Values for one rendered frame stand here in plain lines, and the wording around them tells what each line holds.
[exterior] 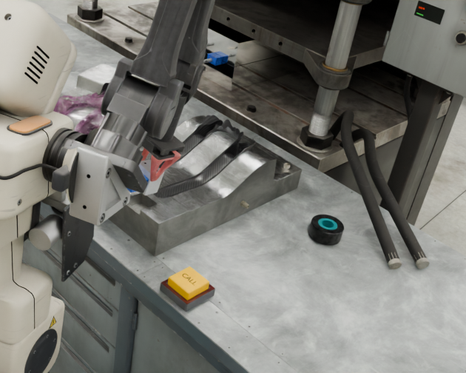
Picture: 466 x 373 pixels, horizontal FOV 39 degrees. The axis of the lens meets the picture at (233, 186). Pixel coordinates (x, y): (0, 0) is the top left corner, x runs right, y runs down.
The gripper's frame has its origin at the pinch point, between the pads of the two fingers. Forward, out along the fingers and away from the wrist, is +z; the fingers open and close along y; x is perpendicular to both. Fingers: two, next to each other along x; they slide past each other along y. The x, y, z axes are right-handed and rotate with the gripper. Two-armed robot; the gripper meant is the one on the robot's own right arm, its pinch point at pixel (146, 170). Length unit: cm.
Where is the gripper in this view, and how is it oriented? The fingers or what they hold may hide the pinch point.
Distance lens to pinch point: 138.2
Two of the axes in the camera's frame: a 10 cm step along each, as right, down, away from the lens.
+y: -6.8, -5.7, 4.5
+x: -6.4, 1.8, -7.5
